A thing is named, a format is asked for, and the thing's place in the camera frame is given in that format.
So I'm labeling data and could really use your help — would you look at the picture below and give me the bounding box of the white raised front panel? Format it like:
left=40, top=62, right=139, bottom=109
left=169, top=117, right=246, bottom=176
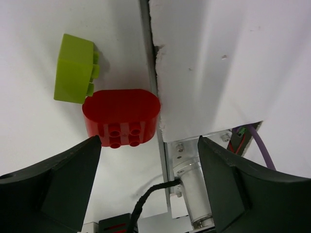
left=149, top=0, right=311, bottom=142

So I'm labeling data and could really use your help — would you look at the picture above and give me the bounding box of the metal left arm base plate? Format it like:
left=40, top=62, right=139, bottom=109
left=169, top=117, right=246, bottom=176
left=165, top=130, right=234, bottom=219

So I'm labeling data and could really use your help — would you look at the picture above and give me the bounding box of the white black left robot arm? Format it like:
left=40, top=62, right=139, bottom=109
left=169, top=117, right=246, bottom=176
left=0, top=136, right=311, bottom=233

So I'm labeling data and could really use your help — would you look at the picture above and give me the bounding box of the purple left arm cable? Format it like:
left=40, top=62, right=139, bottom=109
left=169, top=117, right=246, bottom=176
left=245, top=123, right=277, bottom=170

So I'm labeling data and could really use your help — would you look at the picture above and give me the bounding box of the lime lego brick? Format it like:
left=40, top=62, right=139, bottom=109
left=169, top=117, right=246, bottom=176
left=53, top=34, right=100, bottom=104

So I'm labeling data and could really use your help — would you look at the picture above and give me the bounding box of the red curved lego brick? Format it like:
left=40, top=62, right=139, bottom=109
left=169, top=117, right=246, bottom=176
left=82, top=89, right=161, bottom=149

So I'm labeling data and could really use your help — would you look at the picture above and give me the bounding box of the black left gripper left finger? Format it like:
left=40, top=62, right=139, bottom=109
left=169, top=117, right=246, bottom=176
left=0, top=136, right=102, bottom=233

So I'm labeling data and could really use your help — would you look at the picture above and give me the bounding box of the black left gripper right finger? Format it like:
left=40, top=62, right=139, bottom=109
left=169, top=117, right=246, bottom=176
left=198, top=137, right=311, bottom=233

